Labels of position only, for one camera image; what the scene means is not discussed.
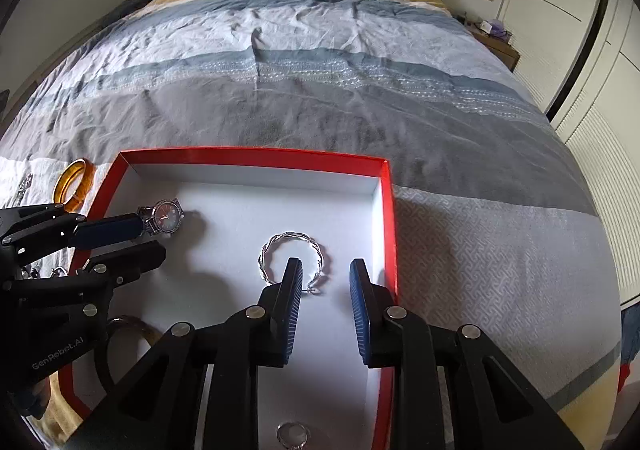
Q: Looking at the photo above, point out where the striped duvet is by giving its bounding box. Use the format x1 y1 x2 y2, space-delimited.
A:
0 0 626 450

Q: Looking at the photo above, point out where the red cardboard box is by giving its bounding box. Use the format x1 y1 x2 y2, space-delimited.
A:
59 146 398 450

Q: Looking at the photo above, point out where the amber bangle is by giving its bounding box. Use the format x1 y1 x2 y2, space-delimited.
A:
54 159 96 213

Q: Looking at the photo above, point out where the silver ring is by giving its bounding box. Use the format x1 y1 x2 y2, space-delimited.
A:
276 421 307 450
258 231 335 296

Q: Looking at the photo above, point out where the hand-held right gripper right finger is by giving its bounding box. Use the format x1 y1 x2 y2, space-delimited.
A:
348 257 586 450

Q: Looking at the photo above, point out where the purple tissue box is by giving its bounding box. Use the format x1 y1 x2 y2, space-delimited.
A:
480 19 512 38

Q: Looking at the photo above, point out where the wooden nightstand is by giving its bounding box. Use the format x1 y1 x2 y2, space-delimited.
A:
470 25 521 74

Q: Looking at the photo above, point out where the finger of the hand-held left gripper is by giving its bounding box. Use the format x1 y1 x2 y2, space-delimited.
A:
0 203 144 261
0 240 167 301

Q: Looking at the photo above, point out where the silver chain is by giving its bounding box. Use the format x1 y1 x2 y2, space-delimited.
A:
12 173 33 206

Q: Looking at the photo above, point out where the dark brown bangle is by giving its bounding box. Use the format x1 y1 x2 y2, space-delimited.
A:
95 315 161 396

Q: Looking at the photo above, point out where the pile of small silver jewellery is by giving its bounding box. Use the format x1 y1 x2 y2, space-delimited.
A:
20 266 68 281

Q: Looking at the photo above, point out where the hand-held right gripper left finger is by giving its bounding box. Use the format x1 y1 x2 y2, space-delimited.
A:
60 257 304 450

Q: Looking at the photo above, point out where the white wardrobe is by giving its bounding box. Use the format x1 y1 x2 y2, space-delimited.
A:
500 0 640 306

